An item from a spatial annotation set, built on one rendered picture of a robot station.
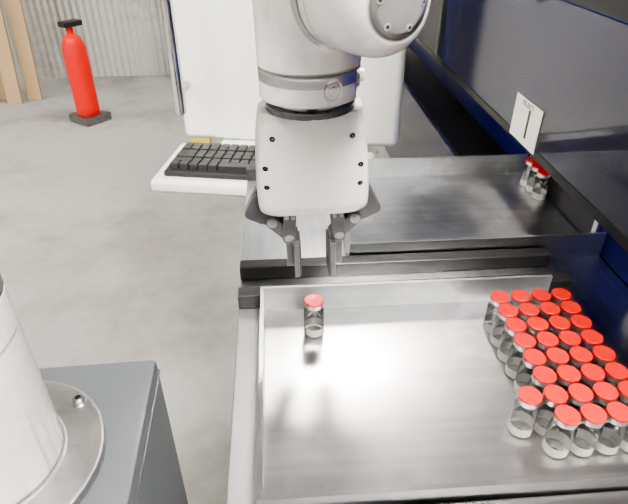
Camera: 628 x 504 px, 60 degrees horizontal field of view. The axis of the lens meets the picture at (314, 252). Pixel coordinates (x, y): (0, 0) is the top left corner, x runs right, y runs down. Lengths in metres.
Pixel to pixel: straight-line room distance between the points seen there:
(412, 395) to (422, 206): 0.38
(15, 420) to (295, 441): 0.23
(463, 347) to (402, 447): 0.15
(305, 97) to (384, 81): 0.79
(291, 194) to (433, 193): 0.45
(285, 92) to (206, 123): 0.89
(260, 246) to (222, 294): 1.37
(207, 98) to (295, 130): 0.84
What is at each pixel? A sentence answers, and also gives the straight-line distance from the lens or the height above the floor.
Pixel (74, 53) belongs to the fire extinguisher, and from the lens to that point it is 3.86.
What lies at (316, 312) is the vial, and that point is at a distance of 0.58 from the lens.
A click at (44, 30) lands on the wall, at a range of 5.08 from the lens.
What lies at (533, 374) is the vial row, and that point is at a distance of 0.54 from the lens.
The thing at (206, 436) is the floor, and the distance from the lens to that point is 1.65.
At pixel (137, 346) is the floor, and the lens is 1.96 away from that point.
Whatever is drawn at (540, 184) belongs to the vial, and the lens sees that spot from 0.92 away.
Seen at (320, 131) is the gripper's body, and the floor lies 1.12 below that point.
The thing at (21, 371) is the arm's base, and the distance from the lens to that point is 0.48.
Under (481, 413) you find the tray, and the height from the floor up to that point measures 0.88.
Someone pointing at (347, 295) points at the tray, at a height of 0.90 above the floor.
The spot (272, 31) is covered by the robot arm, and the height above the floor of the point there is 1.20.
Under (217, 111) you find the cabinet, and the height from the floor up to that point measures 0.87.
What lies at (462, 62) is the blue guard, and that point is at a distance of 1.09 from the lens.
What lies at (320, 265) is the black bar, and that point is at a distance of 0.68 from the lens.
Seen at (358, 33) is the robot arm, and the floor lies 1.22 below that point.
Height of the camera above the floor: 1.29
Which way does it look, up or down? 34 degrees down
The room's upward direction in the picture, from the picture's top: straight up
